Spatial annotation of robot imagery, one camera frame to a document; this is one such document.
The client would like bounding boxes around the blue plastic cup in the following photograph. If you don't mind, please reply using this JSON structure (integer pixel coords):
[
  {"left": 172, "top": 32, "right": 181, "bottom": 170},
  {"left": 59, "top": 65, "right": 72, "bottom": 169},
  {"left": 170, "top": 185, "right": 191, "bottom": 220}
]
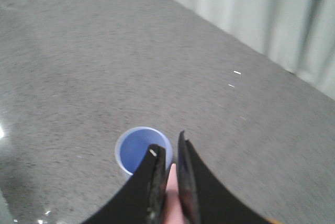
[{"left": 115, "top": 126, "right": 173, "bottom": 178}]

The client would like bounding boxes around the white-grey curtain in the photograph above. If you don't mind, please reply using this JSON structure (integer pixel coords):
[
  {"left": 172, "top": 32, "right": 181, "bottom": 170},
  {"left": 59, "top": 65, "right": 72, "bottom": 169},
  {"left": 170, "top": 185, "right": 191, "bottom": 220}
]
[{"left": 175, "top": 0, "right": 334, "bottom": 98}]

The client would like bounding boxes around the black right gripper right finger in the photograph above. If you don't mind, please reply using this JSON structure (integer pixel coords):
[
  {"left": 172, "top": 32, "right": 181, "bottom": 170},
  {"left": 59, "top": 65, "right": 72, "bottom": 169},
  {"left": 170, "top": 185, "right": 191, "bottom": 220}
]
[{"left": 177, "top": 131, "right": 270, "bottom": 223}]

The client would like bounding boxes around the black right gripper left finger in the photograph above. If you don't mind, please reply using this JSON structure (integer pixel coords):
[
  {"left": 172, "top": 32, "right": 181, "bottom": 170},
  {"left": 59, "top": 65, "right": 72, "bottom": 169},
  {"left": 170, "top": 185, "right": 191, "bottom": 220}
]
[{"left": 84, "top": 144, "right": 168, "bottom": 223}]

